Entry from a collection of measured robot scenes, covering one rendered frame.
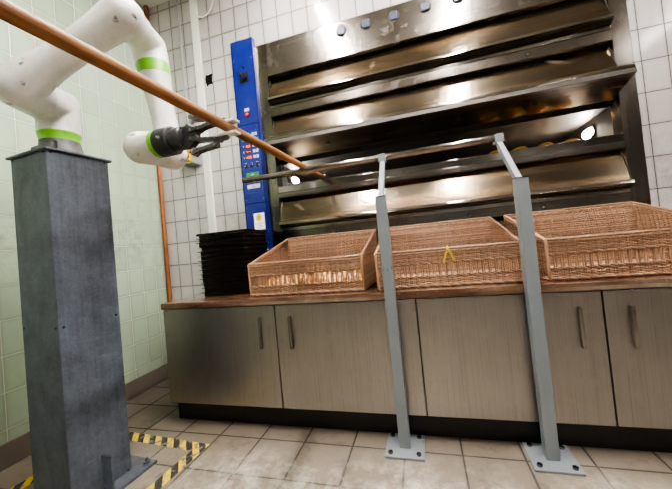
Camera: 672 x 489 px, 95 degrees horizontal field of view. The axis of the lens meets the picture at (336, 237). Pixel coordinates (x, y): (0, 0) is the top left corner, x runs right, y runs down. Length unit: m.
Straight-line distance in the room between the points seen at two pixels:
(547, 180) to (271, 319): 1.50
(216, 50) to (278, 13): 0.48
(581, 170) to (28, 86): 2.23
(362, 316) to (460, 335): 0.37
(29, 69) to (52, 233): 0.51
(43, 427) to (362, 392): 1.11
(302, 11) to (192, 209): 1.44
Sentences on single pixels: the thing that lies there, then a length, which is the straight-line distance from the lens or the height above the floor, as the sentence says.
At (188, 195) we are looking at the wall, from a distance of 2.36.
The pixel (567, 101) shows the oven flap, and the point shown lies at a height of 1.37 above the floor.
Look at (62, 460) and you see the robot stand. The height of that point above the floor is 0.17.
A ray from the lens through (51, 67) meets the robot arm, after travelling 1.42.
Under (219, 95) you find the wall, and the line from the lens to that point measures 2.39.
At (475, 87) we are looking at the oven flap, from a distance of 1.96.
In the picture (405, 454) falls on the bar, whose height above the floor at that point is 0.01.
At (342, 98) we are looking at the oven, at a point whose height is 1.64.
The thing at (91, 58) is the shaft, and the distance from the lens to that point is 0.78.
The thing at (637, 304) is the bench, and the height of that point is 0.50.
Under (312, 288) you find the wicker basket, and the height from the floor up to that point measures 0.60.
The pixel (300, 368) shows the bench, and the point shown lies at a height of 0.27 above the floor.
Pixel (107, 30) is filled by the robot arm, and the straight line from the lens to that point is 1.40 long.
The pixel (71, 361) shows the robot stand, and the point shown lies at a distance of 1.42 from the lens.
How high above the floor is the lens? 0.78
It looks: 1 degrees up
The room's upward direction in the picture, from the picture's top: 6 degrees counter-clockwise
